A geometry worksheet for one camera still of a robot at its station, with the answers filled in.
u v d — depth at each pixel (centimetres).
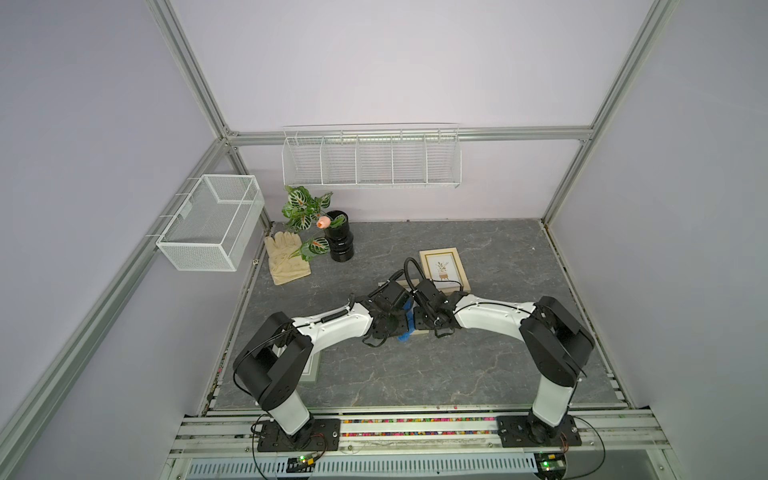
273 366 45
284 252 112
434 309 71
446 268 106
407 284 74
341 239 102
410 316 84
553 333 54
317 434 73
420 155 102
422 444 74
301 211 83
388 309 69
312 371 83
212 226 84
